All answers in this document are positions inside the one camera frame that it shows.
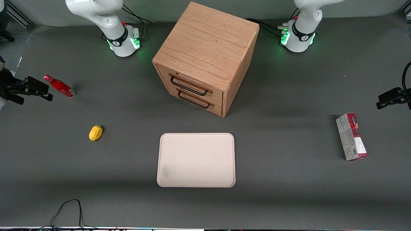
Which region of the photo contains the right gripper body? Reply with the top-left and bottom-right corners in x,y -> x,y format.
0,68 -> 27,105

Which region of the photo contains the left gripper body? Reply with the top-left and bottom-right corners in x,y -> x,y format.
398,87 -> 411,110

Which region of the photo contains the red coke bottle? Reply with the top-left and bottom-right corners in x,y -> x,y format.
44,75 -> 76,98

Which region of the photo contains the beige plastic tray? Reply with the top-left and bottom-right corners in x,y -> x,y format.
156,133 -> 236,188

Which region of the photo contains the red and grey carton box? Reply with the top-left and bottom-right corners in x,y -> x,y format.
336,113 -> 368,161

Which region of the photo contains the yellow lemon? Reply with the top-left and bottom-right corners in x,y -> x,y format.
89,125 -> 103,141

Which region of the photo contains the wooden drawer cabinet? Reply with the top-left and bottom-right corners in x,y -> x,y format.
152,1 -> 260,118

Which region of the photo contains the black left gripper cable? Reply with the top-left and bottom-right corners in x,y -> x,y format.
402,61 -> 411,93

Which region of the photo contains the aluminium frame rail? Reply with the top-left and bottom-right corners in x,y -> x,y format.
6,2 -> 33,27

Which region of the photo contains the black right arm base cable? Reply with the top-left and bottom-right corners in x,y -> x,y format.
122,4 -> 153,40

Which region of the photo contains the black arm base cable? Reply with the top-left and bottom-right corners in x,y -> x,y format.
246,8 -> 301,36
122,4 -> 153,40

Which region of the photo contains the black looped floor cable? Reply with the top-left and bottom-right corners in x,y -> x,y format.
38,199 -> 97,230

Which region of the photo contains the black left arm base cable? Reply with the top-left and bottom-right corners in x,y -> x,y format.
246,8 -> 301,36

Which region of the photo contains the wooden drawer, long black handle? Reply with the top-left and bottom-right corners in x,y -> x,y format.
157,65 -> 224,104

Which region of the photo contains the wooden drawer, short black handle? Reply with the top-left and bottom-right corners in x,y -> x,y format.
166,86 -> 223,116

